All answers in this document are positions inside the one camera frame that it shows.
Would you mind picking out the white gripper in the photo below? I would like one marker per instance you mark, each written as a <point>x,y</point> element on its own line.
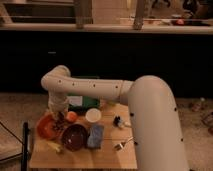
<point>58,102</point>

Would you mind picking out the dark maroon bowl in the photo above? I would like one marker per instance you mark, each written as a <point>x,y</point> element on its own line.
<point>74,137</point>

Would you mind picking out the blue sponge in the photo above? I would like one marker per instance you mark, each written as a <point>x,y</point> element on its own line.
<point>95,136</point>

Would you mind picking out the orange red bowl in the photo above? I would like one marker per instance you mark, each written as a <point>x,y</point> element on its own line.
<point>44,128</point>

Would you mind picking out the small white cup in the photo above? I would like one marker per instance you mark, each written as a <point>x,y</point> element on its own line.
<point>93,115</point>

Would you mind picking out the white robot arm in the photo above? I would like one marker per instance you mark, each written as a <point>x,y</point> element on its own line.
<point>152,108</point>

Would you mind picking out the black dish brush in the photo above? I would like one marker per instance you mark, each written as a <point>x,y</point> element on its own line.
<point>118,122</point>

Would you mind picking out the grey cloth in tray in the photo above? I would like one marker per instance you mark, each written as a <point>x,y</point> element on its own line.
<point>75,100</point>

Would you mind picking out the green leafy vegetable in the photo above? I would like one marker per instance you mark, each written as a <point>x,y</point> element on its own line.
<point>104,103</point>

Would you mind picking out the wooden board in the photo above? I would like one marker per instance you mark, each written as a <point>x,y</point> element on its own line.
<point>45,157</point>

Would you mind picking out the orange fruit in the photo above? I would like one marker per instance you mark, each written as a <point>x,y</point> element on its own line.
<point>71,116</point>

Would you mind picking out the yellow corn cob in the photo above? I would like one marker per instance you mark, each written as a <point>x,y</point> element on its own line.
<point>55,146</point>

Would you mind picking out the green plastic tray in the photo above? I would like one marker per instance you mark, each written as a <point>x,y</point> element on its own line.
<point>87,104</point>

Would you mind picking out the dark purple grape bunch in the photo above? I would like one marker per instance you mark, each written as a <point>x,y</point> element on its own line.
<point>59,123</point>

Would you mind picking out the silver fork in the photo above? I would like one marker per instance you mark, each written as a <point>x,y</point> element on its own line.
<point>122,144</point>

